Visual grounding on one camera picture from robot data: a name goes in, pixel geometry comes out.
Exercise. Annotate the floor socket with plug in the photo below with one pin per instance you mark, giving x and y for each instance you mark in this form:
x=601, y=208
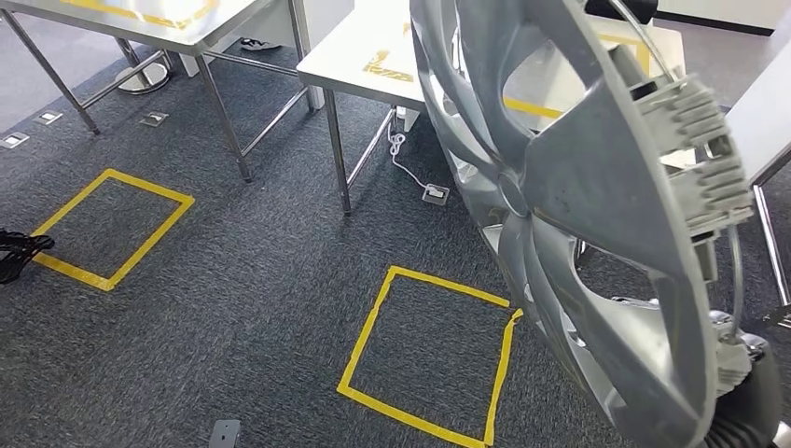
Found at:
x=435, y=195

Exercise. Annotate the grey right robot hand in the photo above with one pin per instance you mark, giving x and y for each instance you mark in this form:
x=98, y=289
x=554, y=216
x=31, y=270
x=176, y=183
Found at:
x=757, y=396

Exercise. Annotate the silver plastic hubcap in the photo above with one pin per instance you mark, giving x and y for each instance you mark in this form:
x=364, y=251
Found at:
x=587, y=185

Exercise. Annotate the steel workbench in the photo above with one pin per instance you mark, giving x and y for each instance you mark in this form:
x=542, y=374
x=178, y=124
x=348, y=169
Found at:
x=358, y=43

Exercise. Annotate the grey robot foot plate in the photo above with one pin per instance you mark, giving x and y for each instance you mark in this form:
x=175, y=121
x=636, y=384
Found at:
x=225, y=436

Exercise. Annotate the steel table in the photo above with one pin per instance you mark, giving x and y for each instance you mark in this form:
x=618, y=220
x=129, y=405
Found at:
x=766, y=105
x=123, y=25

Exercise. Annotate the round steel base plate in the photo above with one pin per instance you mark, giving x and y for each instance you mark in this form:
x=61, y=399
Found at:
x=142, y=79

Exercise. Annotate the steel floor socket cover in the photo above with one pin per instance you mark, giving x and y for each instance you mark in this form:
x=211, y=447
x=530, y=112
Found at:
x=13, y=141
x=48, y=117
x=154, y=119

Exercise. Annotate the grey sneaker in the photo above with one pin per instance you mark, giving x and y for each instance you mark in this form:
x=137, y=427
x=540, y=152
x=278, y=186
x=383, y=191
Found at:
x=259, y=44

